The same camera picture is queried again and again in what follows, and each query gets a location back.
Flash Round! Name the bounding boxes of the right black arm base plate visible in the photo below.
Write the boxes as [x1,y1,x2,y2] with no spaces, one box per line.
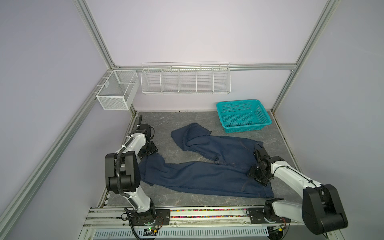
[246,207,291,225]

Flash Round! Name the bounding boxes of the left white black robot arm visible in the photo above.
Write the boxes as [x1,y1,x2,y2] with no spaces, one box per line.
[105,116,158,225]

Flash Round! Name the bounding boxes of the aluminium frame back crossbar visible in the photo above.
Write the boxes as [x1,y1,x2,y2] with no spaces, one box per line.
[114,62,298,72]

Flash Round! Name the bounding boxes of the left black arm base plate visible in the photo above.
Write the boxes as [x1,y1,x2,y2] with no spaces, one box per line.
[131,209,171,226]

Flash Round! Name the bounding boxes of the aluminium front mounting rail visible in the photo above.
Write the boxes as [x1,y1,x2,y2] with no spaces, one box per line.
[82,206,305,229]

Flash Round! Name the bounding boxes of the small white mesh wall basket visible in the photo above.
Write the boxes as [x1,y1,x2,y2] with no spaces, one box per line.
[96,70,140,111]

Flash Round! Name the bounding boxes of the long white wire wall basket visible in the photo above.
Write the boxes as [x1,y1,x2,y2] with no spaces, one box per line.
[141,68,232,95]

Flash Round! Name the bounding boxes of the teal plastic basket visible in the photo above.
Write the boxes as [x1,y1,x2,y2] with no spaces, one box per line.
[216,100,272,134]

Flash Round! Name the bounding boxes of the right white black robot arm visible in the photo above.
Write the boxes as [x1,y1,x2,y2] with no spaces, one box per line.
[248,147,349,236]

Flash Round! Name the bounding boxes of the dark blue denim trousers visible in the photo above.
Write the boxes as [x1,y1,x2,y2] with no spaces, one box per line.
[139,123,274,198]

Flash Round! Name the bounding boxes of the white slotted cable duct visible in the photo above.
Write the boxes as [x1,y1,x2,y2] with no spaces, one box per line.
[93,226,269,240]

